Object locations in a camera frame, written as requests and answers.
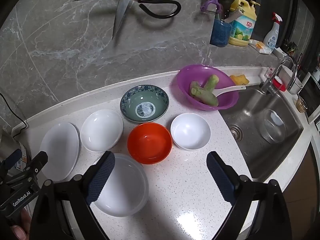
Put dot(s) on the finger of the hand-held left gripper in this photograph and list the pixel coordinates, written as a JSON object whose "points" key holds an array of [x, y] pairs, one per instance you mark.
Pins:
{"points": [[40, 160], [13, 159]]}

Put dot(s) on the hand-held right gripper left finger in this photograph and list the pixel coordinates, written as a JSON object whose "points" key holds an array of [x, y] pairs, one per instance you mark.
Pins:
{"points": [[100, 177]]}

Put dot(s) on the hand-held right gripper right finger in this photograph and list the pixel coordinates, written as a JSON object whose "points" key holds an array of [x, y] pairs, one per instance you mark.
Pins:
{"points": [[220, 177]]}

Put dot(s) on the large translucent white bowl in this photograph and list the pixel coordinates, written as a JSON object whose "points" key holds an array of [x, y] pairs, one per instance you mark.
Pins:
{"points": [[125, 187]]}

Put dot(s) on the deep white oval plate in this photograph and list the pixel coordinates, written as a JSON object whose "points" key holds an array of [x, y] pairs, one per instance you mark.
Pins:
{"points": [[100, 130]]}

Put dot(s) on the small white bowl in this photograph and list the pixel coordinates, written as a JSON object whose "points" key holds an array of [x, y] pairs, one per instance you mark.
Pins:
{"points": [[190, 130]]}

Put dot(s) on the orange plastic bowl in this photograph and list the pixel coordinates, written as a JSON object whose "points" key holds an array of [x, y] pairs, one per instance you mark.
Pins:
{"points": [[150, 140]]}

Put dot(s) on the blue floral ceramic bowl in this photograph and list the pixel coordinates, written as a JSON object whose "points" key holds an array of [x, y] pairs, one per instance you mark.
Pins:
{"points": [[132, 100]]}

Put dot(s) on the person's left hand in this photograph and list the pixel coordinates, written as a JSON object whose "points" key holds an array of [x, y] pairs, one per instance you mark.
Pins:
{"points": [[21, 227]]}

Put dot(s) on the stainless steel sink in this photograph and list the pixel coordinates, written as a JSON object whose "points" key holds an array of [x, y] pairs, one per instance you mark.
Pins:
{"points": [[250, 120]]}

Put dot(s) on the clear glass bowl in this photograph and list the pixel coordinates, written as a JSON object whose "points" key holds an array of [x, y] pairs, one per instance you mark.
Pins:
{"points": [[272, 130]]}

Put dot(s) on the white spoon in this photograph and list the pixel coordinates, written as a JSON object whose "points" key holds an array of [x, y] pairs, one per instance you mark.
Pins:
{"points": [[230, 89]]}

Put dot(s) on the yellow sponge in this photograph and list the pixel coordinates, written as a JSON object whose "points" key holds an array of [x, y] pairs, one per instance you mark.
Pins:
{"points": [[241, 80]]}

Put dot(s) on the purple plastic basin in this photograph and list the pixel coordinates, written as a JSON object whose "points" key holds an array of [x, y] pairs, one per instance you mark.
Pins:
{"points": [[185, 80]]}

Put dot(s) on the chrome faucet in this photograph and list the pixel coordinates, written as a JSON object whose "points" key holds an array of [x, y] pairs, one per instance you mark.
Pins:
{"points": [[268, 85]]}

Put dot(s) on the small glass jar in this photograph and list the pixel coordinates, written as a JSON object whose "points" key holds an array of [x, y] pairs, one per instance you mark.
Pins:
{"points": [[302, 104]]}

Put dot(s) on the metal cup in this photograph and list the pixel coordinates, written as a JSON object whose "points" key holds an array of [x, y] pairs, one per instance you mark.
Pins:
{"points": [[295, 85]]}

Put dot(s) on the white packet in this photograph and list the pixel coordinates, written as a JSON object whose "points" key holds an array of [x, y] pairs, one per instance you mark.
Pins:
{"points": [[265, 50]]}

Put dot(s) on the blue cup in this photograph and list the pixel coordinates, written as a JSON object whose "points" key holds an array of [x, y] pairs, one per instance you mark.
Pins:
{"points": [[220, 35]]}

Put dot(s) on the white spray bottle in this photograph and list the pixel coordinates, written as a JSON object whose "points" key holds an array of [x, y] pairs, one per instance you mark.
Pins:
{"points": [[271, 37]]}

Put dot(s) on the yellow dish soap bottle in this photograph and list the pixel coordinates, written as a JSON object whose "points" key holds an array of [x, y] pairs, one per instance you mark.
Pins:
{"points": [[243, 30]]}

